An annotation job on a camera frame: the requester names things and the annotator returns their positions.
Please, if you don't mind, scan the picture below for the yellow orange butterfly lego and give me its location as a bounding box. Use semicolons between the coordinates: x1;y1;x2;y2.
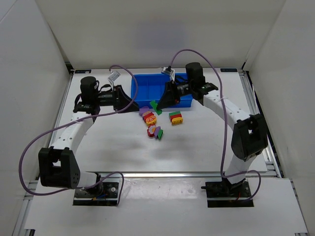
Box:
145;116;157;127

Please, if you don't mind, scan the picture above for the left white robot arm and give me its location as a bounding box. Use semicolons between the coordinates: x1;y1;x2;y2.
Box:
38;76;139;196

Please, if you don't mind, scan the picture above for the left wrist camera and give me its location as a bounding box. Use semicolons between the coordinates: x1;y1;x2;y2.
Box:
108;71;120;87

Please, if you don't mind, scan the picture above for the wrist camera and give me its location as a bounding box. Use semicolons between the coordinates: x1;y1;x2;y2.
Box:
108;71;120;87
161;66;175;81

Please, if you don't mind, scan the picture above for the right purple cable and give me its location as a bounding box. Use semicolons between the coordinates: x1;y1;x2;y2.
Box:
169;49;262;203

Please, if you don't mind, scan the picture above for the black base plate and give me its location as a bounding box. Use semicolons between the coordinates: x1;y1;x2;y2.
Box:
201;180;254;208
72;173;125;207

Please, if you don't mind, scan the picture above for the purple cable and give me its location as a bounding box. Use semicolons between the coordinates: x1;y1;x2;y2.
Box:
19;64;139;207
169;49;262;203

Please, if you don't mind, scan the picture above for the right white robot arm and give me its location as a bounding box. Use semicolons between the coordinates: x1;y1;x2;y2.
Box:
157;62;268;188

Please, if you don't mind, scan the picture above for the green red yellow lego stack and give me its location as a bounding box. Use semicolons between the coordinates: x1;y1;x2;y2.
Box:
168;111;183;125

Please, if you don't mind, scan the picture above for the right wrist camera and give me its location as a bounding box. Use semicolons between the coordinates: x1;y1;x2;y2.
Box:
161;66;175;81

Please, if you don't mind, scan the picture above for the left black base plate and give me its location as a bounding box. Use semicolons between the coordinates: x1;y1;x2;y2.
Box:
72;173;125;207

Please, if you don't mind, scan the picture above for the red flower lego brick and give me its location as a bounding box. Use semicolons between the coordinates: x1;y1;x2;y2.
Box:
147;124;156;138

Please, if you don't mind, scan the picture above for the aluminium frame rail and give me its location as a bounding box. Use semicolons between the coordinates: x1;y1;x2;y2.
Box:
81;171;281;178

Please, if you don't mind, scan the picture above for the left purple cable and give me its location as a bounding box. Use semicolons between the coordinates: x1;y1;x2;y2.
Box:
19;64;139;207

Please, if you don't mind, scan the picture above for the purple rounded lego brick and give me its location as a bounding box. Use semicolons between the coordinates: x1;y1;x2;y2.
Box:
139;106;150;117

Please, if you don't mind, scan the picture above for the blue divided plastic bin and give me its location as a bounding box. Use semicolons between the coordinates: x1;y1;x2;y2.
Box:
130;73;192;108

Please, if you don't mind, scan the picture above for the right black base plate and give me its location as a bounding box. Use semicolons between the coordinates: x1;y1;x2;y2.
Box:
201;180;254;208

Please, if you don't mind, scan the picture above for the red half-round lego brick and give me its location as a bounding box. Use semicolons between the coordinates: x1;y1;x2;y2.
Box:
143;113;154;121

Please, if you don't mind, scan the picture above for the green 2x4 lego brick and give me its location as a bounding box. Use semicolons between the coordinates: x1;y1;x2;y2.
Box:
150;100;162;116

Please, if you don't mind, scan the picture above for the purple green lego stack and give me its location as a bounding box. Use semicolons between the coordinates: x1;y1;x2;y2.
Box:
154;126;163;140

